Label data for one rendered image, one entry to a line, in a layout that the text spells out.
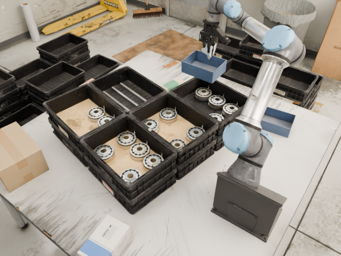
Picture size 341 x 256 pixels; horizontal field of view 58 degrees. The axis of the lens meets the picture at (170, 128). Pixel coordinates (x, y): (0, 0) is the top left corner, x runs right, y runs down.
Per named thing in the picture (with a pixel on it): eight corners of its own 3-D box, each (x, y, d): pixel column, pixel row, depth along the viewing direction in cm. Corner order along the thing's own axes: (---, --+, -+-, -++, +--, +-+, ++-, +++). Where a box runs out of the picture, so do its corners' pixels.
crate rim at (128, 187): (178, 156, 148) (178, 153, 146) (128, 191, 133) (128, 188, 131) (127, 116, 169) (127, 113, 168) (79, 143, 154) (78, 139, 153)
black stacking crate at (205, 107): (250, 116, 185) (253, 100, 177) (217, 139, 170) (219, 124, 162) (201, 88, 206) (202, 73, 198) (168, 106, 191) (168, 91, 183)
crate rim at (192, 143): (219, 127, 163) (220, 124, 161) (178, 156, 148) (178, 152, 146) (168, 94, 185) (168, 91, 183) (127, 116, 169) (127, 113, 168)
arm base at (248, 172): (262, 188, 141) (271, 168, 140) (250, 187, 128) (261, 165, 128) (234, 173, 149) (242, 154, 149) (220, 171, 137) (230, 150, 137)
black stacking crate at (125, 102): (167, 106, 191) (167, 91, 183) (129, 129, 176) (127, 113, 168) (128, 80, 212) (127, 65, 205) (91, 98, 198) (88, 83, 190)
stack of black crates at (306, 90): (303, 117, 287) (319, 75, 257) (292, 135, 269) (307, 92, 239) (263, 101, 304) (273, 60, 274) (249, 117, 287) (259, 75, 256)
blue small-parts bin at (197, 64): (225, 70, 174) (227, 60, 169) (212, 83, 165) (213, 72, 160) (195, 60, 183) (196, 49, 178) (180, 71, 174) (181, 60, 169)
